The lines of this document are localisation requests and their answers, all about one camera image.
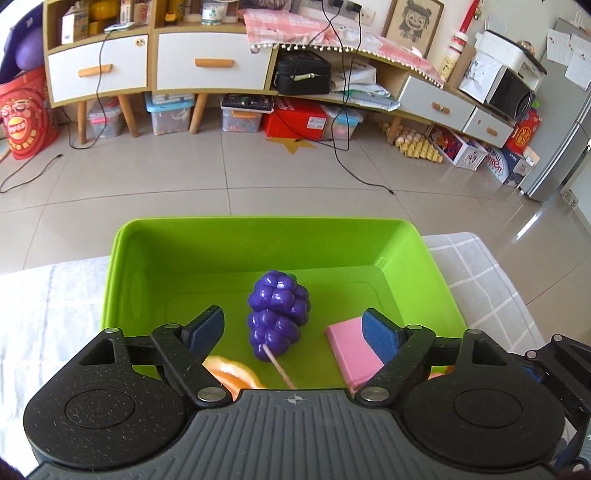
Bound pink sponge block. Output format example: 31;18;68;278
325;317;384;394

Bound purple toy grapes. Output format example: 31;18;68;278
247;270;311;362

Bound yellow toy cup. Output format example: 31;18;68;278
204;356;266;400

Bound green plastic storage box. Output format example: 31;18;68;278
102;217;466;389

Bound grey checked table cloth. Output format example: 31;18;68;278
0;231;591;476

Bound yellow egg tray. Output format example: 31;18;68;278
382;123;444;164

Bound white toy box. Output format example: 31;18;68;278
427;124;488;171

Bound clear blue-lid storage bin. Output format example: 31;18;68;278
144;92;195;136

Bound red cardboard box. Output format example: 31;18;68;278
263;97;328;141

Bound black bag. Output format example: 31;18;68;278
273;50;332;96

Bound red printed bucket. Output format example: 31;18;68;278
1;67;59;161

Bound wooden tv cabinet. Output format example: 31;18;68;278
42;1;514;147

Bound pink checked cloth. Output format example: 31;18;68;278
242;9;445;88

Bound framed cartoon girl picture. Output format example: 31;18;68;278
383;0;445;58

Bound purple bag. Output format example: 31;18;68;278
1;0;44;84

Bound black power cable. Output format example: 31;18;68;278
276;0;396;196

